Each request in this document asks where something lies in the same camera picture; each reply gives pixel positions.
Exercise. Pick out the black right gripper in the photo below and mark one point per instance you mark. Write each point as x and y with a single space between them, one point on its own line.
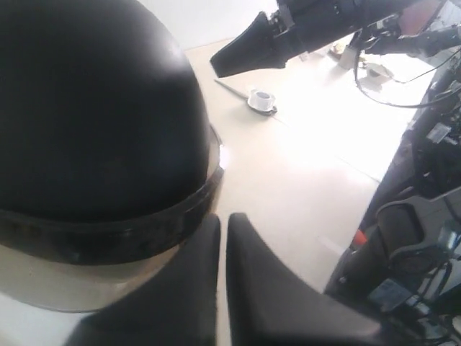
294 28

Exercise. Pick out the black helmet with visor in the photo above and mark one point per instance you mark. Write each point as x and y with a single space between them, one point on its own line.
109 162

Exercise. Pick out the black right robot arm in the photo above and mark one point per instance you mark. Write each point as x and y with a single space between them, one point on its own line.
427 43

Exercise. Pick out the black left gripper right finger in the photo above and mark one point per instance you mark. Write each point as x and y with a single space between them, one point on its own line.
268 304

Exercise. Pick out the thin grey stick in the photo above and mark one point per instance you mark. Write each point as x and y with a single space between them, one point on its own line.
244 97

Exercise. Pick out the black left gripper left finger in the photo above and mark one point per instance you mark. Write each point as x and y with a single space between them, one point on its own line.
177 306

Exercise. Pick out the white mannequin head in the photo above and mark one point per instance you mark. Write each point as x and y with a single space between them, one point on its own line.
22 324

